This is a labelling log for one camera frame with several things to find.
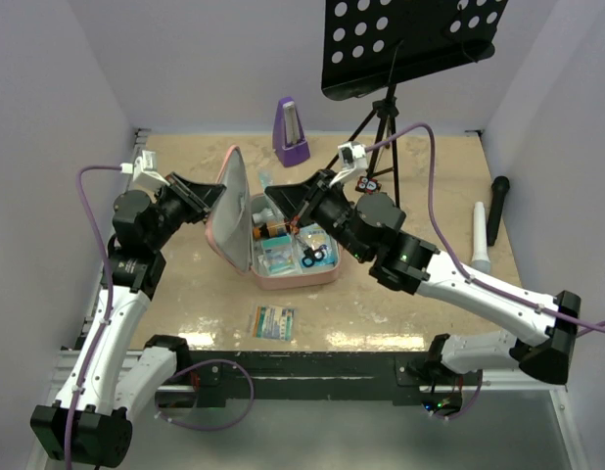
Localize aluminium rail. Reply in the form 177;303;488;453
50;350;569;392
75;128;151;325

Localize black handled scissors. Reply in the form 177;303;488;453
297;235;329;268

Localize white plastic bottle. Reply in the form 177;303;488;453
252;208;277;225

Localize teal white box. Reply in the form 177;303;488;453
260;235;296;275

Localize aluminium front rail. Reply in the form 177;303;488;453
50;350;569;392

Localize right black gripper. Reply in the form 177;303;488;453
265;169;371;262

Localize small red black tuner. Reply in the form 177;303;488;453
355;176;382;195

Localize blue cotton swab packet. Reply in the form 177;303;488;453
296;224;336;268

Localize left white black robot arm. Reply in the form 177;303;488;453
30;172;226;468

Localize brown medicine bottle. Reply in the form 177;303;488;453
253;222;292;240

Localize clear plastic pill box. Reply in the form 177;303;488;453
257;170;273;189

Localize purple metronome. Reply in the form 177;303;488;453
272;97;310;167

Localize black microphone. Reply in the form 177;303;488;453
486;175;510;247

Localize aluminium left rail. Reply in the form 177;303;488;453
75;128;151;325

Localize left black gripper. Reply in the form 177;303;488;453
147;171;226;251

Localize pink medicine kit case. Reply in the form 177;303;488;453
206;146;341;291

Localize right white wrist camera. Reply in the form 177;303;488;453
329;142;368;187

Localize orange teal bandage packet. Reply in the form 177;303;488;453
249;305;297;342

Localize black music stand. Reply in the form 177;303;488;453
317;0;510;217

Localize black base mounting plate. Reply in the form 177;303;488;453
162;351;478;407

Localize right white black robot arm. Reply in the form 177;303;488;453
265;170;581;385

